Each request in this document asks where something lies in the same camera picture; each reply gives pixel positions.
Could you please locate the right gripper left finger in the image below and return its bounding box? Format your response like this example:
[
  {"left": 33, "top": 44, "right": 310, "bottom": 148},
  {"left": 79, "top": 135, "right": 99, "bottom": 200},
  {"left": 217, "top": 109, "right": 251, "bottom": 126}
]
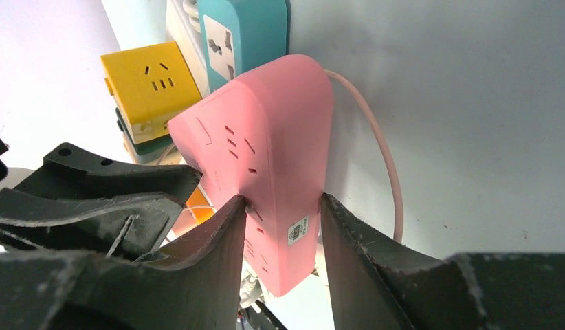
[{"left": 0, "top": 195, "right": 246, "bottom": 329}]

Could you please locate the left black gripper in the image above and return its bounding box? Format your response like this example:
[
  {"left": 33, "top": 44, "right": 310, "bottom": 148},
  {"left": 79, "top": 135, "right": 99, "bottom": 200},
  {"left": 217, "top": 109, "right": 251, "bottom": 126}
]
[{"left": 0, "top": 138, "right": 202, "bottom": 261}]

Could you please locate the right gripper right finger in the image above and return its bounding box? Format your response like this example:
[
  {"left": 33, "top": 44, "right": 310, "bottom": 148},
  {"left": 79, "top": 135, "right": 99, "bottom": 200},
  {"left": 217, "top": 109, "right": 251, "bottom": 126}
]
[{"left": 321, "top": 194, "right": 565, "bottom": 329}]

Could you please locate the dark green plug adapter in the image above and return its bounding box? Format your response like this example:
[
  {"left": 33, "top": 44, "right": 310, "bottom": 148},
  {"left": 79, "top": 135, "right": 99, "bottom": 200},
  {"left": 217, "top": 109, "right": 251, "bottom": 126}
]
[{"left": 115, "top": 107, "right": 175, "bottom": 158}]

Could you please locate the orange power strip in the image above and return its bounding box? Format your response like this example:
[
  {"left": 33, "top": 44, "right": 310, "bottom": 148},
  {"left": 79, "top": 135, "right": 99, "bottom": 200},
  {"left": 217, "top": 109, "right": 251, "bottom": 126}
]
[{"left": 169, "top": 187, "right": 216, "bottom": 239}]

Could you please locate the yellow cube plug adapter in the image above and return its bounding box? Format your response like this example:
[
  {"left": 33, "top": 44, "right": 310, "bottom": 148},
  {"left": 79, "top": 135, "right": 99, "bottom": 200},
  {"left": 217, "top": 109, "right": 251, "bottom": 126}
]
[{"left": 100, "top": 41, "right": 202, "bottom": 144}]

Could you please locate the pink triangular power strip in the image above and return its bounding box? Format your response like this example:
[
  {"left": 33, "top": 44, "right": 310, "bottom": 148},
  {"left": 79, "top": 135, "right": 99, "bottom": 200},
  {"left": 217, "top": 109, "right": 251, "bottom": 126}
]
[{"left": 168, "top": 54, "right": 334, "bottom": 297}]

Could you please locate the white multicolour power strip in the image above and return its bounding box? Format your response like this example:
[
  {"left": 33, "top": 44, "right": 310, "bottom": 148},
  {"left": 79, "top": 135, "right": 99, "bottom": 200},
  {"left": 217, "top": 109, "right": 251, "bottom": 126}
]
[{"left": 166, "top": 0, "right": 210, "bottom": 97}]

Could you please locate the beige cube plug adapter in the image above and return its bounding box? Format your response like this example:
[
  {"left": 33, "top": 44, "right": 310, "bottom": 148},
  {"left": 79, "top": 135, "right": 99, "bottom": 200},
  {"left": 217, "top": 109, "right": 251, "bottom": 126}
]
[{"left": 122, "top": 135, "right": 173, "bottom": 166}]

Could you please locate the blue power strip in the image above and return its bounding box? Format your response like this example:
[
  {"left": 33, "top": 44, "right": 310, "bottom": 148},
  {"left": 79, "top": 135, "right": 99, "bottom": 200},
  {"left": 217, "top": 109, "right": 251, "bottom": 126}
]
[{"left": 197, "top": 0, "right": 290, "bottom": 92}]

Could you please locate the thin white cable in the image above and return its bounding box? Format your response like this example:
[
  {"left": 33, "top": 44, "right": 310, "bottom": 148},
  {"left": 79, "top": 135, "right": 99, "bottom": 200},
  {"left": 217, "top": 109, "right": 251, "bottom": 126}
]
[{"left": 323, "top": 69, "right": 405, "bottom": 245}]

